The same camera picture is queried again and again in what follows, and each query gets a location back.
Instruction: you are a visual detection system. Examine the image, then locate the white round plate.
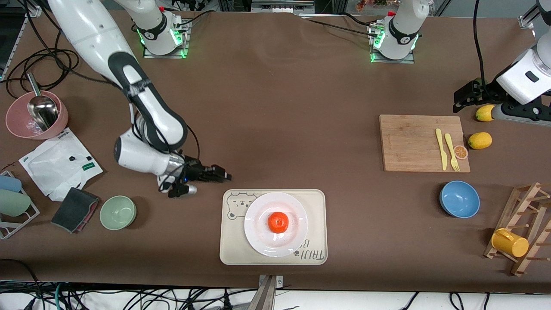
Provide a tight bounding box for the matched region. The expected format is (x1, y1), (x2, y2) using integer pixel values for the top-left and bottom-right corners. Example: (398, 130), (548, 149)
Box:
(244, 192), (309, 258)

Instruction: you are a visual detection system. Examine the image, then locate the orange mandarin fruit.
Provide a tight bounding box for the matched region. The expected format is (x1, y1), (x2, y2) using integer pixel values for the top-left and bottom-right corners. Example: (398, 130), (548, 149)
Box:
(267, 211), (290, 234)

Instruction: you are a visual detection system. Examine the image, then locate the yellow lemon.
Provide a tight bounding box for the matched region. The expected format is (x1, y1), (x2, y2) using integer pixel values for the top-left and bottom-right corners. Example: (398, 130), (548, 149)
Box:
(475, 104), (495, 122)
(468, 132), (492, 150)

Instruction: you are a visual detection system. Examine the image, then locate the yellow plastic fork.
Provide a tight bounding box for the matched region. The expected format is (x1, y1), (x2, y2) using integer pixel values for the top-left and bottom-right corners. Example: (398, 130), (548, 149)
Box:
(444, 133), (461, 172)

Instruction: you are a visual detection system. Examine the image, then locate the yellow plastic knife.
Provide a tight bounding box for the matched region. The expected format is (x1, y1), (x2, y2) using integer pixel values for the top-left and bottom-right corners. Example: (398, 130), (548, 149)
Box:
(435, 128), (448, 171)

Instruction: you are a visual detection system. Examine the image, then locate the wooden cutting board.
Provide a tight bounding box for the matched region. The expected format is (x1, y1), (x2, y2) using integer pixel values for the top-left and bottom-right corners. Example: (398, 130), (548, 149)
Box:
(379, 114), (471, 174)

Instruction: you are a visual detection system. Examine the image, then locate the cream bear print tray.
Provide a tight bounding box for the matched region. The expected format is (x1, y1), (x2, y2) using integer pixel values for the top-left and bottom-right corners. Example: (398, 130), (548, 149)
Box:
(219, 189), (328, 266)

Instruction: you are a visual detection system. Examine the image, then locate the pale green bowl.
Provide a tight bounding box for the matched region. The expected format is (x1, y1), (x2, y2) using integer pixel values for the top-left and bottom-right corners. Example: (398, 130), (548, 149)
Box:
(99, 195), (137, 231)

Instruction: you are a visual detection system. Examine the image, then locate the blue bowl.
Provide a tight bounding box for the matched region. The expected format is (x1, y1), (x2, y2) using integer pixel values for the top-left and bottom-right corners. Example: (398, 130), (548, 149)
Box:
(439, 180), (480, 219)

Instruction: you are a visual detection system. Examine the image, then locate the dark grey folded cloth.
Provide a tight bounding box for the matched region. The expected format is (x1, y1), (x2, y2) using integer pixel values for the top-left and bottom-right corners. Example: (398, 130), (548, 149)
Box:
(51, 187), (101, 234)

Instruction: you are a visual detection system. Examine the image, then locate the white plastic bag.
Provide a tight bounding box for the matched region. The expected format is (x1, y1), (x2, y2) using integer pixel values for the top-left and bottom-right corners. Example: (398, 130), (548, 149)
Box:
(19, 127), (104, 202)

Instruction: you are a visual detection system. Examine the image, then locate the yellow mug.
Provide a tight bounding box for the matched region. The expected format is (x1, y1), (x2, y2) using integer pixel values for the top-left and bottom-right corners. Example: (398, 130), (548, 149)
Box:
(491, 228), (529, 258)

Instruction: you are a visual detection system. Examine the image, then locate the metal scoop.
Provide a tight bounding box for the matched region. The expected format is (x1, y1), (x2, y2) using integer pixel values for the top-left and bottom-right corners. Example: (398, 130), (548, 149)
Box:
(26, 72), (59, 132)

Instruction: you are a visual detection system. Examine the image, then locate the wooden mug rack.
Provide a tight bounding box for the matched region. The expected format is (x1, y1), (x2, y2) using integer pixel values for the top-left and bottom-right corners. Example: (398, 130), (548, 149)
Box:
(483, 182), (551, 276)

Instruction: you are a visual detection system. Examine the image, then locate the grey green cup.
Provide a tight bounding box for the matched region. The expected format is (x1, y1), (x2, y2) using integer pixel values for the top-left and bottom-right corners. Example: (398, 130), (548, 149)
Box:
(0, 189), (31, 217)

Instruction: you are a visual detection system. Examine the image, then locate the pink bowl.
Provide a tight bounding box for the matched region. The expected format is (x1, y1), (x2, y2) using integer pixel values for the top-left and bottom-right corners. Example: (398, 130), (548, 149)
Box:
(5, 90), (69, 140)

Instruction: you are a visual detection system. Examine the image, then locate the light blue cup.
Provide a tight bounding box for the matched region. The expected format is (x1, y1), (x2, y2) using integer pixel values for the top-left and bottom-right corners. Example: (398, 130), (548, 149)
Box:
(0, 174), (22, 193)

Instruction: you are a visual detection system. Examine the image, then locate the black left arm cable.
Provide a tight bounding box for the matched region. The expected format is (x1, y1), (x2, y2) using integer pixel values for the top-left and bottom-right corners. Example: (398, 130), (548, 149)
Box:
(473, 0), (491, 97)

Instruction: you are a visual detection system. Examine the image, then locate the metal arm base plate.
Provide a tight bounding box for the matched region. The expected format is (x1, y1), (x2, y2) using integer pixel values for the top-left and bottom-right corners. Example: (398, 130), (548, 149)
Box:
(370, 24), (416, 64)
(143, 19), (190, 59)

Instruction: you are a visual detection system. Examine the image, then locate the metal table edge bracket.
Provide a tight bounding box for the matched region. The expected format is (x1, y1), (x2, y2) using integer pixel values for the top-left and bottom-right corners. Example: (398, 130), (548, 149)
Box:
(257, 275), (284, 310)

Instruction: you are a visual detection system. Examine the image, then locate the black base cable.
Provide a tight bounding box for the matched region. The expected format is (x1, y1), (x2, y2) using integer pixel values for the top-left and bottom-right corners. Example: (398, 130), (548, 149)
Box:
(179, 11), (211, 33)
(297, 15), (379, 37)

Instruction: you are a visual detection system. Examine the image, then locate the white wire rack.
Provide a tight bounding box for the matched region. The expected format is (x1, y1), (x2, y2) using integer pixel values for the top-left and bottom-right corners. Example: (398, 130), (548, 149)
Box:
(0, 170), (40, 240)

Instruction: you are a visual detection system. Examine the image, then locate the metal frame bar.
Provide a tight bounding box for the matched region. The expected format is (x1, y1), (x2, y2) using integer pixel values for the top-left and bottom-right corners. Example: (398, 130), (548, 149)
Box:
(251, 0), (317, 14)

